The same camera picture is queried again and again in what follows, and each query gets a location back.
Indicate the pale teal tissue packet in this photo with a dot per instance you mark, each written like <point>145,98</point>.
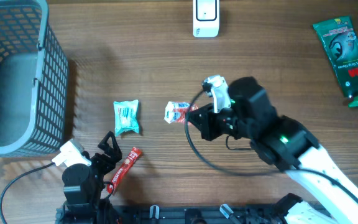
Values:
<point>126,116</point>

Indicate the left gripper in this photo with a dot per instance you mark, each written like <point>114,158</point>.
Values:
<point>115,154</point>

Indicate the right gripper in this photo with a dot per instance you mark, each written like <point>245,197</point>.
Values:
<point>206,124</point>

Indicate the green 3M gloves packet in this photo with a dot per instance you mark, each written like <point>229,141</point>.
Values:
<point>340,42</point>

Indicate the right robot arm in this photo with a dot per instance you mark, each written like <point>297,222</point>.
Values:
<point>242,109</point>

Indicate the red white small packet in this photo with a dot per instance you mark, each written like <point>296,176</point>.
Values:
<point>175,112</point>

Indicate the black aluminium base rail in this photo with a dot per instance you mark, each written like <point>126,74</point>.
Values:
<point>252,214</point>

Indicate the grey plastic mesh basket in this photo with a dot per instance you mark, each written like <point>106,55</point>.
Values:
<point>33,81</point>

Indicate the red Nescafe stick sachet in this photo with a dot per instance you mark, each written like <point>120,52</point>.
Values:
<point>129,161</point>

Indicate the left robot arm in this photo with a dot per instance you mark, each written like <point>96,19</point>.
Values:
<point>83,186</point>

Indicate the white barcode scanner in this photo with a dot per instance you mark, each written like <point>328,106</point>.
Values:
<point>206,18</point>

